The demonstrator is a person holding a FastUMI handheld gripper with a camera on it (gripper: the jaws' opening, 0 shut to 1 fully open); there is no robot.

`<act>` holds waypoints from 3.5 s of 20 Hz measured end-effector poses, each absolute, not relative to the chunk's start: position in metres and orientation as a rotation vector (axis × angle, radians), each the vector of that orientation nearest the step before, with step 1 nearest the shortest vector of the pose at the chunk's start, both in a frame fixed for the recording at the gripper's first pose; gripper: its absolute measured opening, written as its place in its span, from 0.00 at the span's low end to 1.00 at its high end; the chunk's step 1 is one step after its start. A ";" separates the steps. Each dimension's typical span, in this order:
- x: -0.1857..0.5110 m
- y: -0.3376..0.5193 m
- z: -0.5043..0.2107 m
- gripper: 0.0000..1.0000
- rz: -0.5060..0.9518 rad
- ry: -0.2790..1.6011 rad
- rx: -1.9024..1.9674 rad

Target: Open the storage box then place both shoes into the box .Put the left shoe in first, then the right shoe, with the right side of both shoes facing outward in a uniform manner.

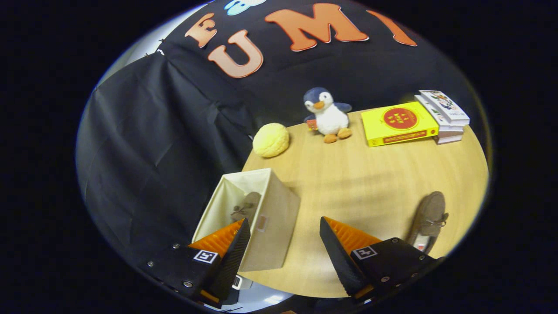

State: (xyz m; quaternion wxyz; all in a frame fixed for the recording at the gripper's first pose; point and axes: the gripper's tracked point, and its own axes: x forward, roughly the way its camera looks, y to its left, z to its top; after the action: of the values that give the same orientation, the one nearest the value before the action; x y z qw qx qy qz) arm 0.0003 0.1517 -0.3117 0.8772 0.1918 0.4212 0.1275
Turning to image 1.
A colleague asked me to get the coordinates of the beige fabric storage box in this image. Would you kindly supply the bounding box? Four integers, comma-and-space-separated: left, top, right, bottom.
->
192, 168, 301, 272

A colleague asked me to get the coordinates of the yellow book with red circle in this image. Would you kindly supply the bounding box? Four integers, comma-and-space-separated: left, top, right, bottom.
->
361, 102, 439, 147

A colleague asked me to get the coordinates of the yellow round bun plush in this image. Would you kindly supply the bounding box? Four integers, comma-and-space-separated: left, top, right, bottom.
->
252, 123, 290, 158

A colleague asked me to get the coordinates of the penguin plush toy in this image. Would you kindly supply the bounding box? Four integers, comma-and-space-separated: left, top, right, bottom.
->
303, 87, 353, 144

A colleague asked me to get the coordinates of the brown suede shoe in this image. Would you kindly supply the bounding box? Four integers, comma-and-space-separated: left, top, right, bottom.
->
405, 191, 449, 255
231, 191, 262, 223

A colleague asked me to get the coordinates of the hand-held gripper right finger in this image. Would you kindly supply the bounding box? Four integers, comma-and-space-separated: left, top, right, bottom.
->
320, 216, 441, 301

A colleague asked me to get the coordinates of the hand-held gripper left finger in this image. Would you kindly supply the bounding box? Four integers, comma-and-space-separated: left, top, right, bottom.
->
146, 218, 252, 308

